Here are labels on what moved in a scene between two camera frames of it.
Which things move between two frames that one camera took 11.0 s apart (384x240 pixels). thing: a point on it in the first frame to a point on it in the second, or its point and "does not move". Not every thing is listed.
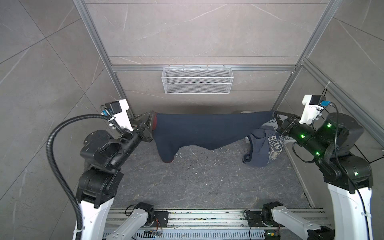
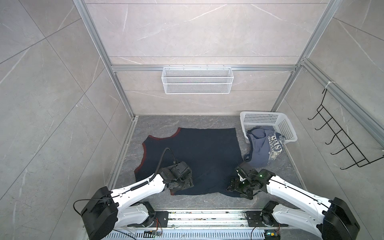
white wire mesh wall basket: [197, 80] does not move
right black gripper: [286, 127] to [235, 182]
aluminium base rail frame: [230, 224] does not move
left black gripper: [142, 129] to [190, 183]
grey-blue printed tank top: [265, 145] does not move
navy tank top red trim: [202, 131] to [211, 153]
